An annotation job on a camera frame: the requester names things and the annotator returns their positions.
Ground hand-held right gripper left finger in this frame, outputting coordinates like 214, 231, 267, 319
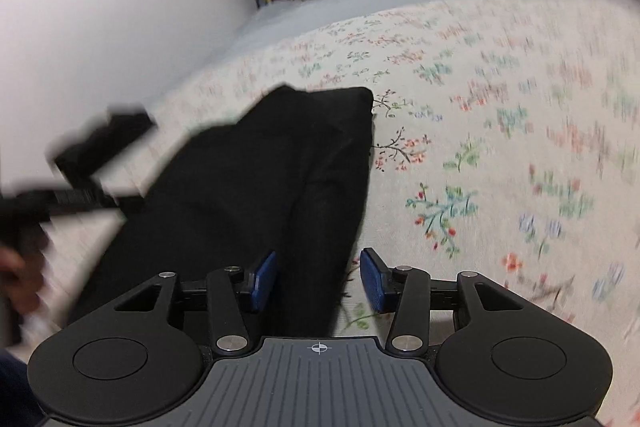
114, 250, 278, 355

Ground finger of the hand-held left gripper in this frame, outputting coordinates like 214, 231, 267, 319
52, 106, 157, 188

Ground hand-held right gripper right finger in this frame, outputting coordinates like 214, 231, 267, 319
360, 247, 524, 354

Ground black pants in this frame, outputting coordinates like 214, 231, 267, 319
65, 84, 376, 344

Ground person's left hand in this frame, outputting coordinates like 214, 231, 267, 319
0, 247, 48, 325

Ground dark blue clothing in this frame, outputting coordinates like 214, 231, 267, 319
0, 347, 43, 427

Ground floral printed bed cover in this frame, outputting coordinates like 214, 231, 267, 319
30, 0, 640, 427

